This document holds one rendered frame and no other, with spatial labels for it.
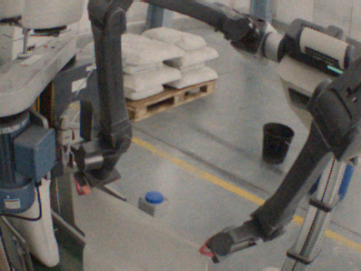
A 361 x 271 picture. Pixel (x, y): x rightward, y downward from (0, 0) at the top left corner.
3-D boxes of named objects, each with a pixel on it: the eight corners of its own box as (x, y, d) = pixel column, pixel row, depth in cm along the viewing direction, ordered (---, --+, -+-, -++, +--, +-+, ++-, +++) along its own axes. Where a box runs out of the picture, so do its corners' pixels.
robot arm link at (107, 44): (129, 5, 83) (105, -10, 89) (105, 15, 81) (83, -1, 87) (137, 147, 115) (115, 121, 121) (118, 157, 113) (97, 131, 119)
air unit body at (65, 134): (75, 165, 128) (75, 115, 121) (64, 170, 125) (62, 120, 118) (66, 158, 130) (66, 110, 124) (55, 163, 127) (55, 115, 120)
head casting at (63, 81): (110, 138, 145) (116, 49, 132) (54, 161, 128) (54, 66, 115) (61, 109, 162) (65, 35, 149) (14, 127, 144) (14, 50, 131)
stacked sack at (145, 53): (187, 58, 433) (189, 45, 427) (136, 71, 386) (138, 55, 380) (155, 48, 457) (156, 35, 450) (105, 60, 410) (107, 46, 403)
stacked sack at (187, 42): (209, 49, 475) (211, 36, 469) (183, 54, 444) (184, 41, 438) (163, 35, 512) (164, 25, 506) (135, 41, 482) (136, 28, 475)
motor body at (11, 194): (47, 206, 104) (40, 115, 93) (5, 225, 93) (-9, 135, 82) (20, 180, 112) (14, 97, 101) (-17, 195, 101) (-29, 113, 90)
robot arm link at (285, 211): (370, 129, 58) (336, 75, 62) (349, 141, 56) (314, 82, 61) (287, 235, 93) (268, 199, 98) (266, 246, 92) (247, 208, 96)
